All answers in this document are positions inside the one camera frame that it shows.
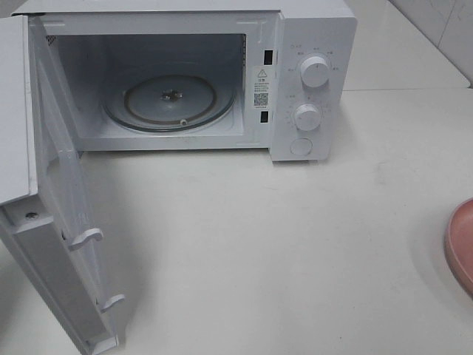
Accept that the round white door button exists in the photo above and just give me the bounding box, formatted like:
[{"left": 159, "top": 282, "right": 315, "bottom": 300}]
[{"left": 290, "top": 138, "right": 313, "bottom": 156}]

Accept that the white timer knob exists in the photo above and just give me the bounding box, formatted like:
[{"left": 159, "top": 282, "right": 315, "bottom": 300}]
[{"left": 293, "top": 104, "right": 322, "bottom": 132}]

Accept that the white microwave door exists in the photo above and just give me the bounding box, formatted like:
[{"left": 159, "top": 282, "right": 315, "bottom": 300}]
[{"left": 1, "top": 15, "right": 123, "bottom": 354}]

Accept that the pink round plate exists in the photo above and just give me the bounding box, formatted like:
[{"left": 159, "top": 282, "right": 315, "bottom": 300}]
[{"left": 444, "top": 199, "right": 472, "bottom": 297}]

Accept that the glass microwave turntable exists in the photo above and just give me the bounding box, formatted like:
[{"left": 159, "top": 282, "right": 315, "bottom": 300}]
[{"left": 103, "top": 74, "right": 236, "bottom": 132}]

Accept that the white microwave oven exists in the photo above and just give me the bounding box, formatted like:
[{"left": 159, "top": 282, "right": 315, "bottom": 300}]
[{"left": 8, "top": 1, "right": 357, "bottom": 161}]

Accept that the upper white power knob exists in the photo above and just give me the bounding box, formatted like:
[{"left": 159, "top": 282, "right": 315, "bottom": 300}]
[{"left": 300, "top": 53, "right": 330, "bottom": 88}]

